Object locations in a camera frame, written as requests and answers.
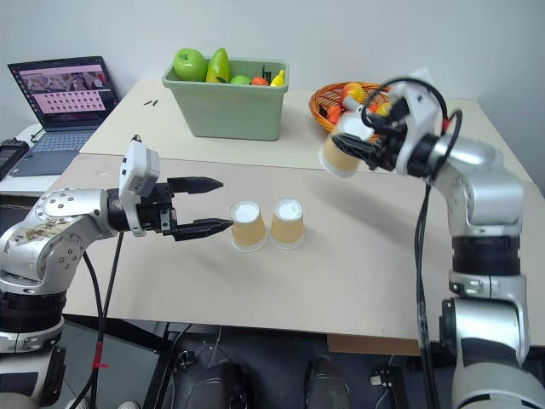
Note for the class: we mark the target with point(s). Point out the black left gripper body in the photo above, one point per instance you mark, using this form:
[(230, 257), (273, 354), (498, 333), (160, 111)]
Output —
[(155, 215)]

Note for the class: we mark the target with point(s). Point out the yellow toy banana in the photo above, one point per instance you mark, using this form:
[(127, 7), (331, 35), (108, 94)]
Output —
[(278, 79)]

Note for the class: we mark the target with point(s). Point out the small green toy lime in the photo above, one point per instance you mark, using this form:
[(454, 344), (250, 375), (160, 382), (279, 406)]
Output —
[(240, 79)]

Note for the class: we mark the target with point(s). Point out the orange wicker basket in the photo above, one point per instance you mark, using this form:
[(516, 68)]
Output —
[(323, 100)]

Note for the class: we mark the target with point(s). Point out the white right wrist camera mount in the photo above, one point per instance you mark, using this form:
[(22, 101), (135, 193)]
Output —
[(419, 115)]

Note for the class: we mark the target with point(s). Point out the grey white toy mushroom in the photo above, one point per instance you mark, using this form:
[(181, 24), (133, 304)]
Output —
[(351, 103)]

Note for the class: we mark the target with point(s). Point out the black table frame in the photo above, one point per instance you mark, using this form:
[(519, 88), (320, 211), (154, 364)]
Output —
[(140, 336)]

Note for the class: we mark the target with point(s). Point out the green toy apple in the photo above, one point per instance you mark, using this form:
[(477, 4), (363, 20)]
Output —
[(189, 64)]

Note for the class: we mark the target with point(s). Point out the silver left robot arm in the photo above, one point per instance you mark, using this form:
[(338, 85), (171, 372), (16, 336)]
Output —
[(64, 213)]

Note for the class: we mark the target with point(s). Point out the green plastic bin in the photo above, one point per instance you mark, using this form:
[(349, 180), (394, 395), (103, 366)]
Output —
[(230, 111)]

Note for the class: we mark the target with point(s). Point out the brown cardboard piece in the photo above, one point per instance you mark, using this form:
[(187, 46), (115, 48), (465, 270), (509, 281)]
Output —
[(370, 345)]

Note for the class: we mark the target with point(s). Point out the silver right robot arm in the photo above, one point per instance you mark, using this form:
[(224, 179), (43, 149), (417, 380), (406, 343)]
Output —
[(489, 191)]

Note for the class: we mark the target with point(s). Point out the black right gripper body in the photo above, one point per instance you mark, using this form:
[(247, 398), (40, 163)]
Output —
[(387, 149)]

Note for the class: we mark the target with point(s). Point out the orange toy carrot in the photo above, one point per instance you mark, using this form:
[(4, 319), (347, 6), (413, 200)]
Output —
[(333, 113)]

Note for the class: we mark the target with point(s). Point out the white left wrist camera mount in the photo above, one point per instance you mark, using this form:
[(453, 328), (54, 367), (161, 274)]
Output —
[(138, 170)]

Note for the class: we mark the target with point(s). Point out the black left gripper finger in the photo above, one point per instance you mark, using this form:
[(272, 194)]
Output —
[(200, 229), (196, 185)]

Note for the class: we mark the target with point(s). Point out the orange yellow toy peach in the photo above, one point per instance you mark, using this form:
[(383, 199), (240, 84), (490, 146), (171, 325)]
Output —
[(352, 90)]

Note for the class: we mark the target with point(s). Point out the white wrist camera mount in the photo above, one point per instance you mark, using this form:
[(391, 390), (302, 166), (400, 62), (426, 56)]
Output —
[(419, 115), (138, 170)]

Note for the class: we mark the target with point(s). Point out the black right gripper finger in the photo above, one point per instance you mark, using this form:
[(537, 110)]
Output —
[(372, 119), (357, 147)]

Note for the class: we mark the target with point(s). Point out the white power plug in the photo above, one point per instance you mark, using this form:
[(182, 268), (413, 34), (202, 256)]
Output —
[(382, 379)]

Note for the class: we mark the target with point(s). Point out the small yellow toy fruit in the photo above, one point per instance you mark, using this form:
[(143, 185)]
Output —
[(383, 109)]

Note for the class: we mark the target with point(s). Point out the orange toy fruit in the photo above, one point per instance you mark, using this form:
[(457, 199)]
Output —
[(259, 81)]

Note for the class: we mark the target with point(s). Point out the black flat device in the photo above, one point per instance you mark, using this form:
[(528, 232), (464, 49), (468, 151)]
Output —
[(10, 155)]

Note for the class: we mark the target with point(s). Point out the open dark laptop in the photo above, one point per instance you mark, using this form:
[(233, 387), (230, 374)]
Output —
[(64, 98)]

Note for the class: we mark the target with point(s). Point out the dark rounded shape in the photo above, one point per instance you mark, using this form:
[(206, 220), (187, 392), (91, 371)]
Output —
[(328, 383), (221, 385)]

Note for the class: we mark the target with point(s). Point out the brown paper cup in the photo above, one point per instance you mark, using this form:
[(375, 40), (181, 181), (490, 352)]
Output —
[(336, 159), (249, 230), (287, 230)]

